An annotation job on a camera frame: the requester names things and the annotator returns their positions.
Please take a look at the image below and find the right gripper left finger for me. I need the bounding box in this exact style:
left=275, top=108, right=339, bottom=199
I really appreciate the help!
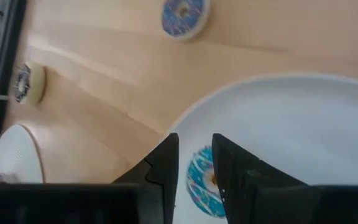
left=112, top=133, right=180, bottom=224

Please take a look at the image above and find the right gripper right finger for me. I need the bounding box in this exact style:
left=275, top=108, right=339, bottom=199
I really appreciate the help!
left=211, top=133, right=308, bottom=224

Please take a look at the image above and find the small teal frosted donut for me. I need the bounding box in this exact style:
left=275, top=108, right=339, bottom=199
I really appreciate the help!
left=186, top=145, right=226, bottom=218

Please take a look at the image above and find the plain glazed donut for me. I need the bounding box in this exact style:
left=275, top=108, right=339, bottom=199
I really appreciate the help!
left=12, top=62, right=47, bottom=105

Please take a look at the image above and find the small white plate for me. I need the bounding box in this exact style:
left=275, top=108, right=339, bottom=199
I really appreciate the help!
left=165, top=73, right=358, bottom=224

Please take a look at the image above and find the small navy sprinkled donut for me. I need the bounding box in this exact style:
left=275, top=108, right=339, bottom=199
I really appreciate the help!
left=161, top=0, right=211, bottom=41

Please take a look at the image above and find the white woven round placemat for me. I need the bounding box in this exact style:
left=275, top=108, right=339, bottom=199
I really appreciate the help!
left=0, top=124, right=45, bottom=184

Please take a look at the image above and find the black aluminium table frame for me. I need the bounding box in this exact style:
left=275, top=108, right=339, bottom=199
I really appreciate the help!
left=0, top=0, right=27, bottom=184

